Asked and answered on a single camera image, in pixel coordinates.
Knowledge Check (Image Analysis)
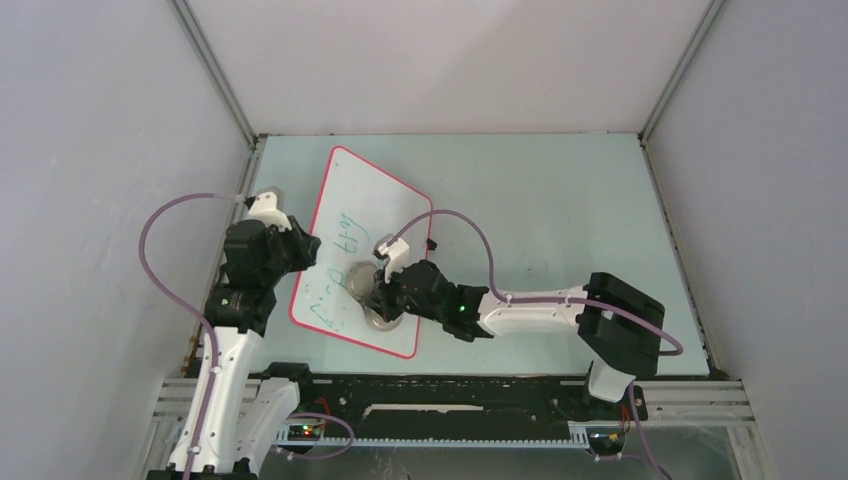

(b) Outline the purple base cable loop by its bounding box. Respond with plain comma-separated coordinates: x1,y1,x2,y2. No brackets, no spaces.
278,413,358,462

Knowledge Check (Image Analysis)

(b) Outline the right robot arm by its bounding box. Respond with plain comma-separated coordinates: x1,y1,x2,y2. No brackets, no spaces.
348,260,665,418

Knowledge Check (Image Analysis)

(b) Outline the aluminium frame rail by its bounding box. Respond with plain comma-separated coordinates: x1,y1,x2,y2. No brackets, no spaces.
148,380,757,452

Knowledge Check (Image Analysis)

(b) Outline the left corner aluminium post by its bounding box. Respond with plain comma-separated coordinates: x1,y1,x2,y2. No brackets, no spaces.
168,0,258,149

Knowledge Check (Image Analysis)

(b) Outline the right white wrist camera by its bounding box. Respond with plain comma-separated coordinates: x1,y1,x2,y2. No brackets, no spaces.
373,234,410,284

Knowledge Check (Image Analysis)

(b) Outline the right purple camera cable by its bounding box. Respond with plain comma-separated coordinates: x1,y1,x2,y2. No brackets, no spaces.
387,209,685,480

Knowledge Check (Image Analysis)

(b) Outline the corner aluminium post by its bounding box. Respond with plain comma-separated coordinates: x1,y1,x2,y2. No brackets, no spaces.
639,0,728,148
168,0,258,149

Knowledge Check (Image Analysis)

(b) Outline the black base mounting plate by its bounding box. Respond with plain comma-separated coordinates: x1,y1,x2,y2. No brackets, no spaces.
301,374,648,442

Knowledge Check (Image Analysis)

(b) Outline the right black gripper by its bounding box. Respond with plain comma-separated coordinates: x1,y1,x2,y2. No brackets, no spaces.
364,261,445,324

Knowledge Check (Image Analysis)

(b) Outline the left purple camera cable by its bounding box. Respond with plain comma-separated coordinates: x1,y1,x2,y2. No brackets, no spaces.
137,192,248,480

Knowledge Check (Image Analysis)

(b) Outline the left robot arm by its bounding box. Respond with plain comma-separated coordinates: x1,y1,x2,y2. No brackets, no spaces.
142,214,320,479

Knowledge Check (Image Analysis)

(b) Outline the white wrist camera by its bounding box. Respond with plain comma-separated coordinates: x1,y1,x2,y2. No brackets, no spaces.
373,234,410,284
246,187,292,232

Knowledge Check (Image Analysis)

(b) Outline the purple camera cable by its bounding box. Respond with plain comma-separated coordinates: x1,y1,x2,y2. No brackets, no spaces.
137,192,248,480
387,209,685,480

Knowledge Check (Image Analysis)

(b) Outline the right corner aluminium post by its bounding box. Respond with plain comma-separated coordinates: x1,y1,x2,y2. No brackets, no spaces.
639,0,728,148

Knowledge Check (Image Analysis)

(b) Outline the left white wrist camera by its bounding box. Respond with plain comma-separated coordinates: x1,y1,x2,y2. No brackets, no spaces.
246,187,292,232

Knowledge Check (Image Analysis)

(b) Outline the grey mesh sponge eraser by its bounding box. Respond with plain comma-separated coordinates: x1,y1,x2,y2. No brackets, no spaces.
345,261,400,332

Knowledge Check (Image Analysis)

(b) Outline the pink-framed whiteboard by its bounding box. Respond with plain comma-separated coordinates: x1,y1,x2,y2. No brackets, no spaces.
289,146,433,359

